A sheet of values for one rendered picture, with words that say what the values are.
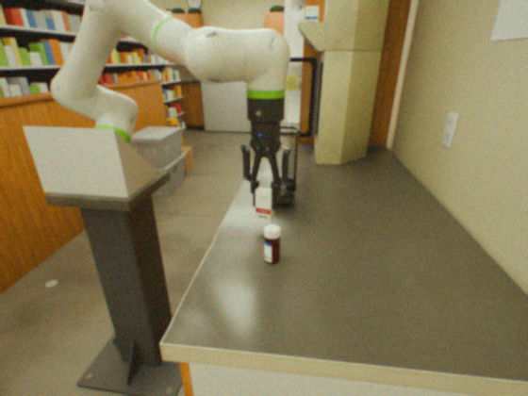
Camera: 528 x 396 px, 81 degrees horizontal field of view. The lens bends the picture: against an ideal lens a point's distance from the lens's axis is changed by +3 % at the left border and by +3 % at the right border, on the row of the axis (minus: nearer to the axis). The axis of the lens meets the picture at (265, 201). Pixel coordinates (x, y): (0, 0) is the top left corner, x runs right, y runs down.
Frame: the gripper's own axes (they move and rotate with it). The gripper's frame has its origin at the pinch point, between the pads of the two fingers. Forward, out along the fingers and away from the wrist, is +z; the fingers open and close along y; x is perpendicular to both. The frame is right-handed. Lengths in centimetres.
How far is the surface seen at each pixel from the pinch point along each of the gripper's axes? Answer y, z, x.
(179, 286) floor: 83, 104, -59
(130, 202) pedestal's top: 50, 11, -1
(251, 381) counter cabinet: -12.4, 16.8, 40.1
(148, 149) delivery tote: 194, 51, -175
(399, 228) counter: -36.3, 9.8, -12.8
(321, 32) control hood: 0, -43, -64
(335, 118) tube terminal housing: -8, -11, -66
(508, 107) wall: -56, -23, -24
